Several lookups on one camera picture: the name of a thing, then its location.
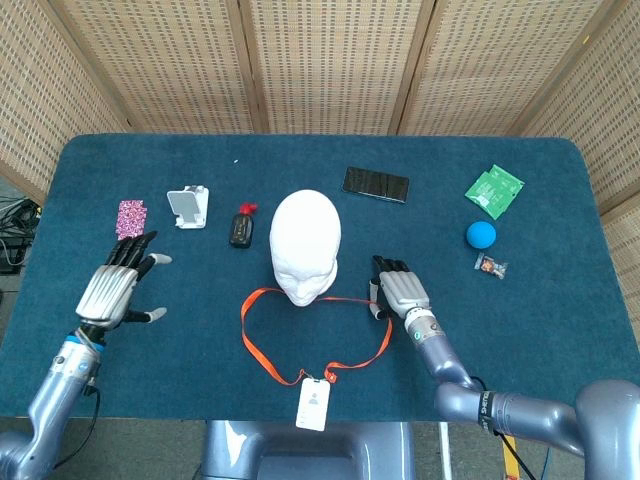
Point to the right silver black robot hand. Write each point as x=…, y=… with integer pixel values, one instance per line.
x=402, y=290

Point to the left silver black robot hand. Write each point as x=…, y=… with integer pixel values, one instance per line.
x=107, y=292

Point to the white badge card holder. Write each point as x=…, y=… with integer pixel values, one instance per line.
x=312, y=405

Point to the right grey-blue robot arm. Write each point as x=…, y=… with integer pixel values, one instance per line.
x=450, y=360

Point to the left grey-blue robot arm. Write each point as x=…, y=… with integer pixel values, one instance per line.
x=55, y=390

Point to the white mannequin head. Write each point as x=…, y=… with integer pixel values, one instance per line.
x=305, y=235

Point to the pink patterned card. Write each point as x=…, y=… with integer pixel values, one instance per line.
x=131, y=220

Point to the small clear snack wrapper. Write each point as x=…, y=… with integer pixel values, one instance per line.
x=491, y=266

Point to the blue ball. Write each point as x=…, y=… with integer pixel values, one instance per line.
x=481, y=234

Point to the blue felt table cover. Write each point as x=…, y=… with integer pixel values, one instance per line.
x=200, y=350

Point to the black smartphone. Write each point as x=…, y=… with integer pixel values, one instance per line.
x=375, y=184

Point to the white phone stand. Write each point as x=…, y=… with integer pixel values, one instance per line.
x=190, y=210

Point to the green foil packet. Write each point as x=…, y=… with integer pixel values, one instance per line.
x=492, y=192

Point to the black bottle red cap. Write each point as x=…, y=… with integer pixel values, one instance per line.
x=242, y=230

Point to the white table leg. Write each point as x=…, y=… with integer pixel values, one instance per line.
x=445, y=450

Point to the grey-blue robot torso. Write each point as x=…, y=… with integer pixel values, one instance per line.
x=310, y=455

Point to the woven bamboo folding screen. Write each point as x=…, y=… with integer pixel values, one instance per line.
x=330, y=65

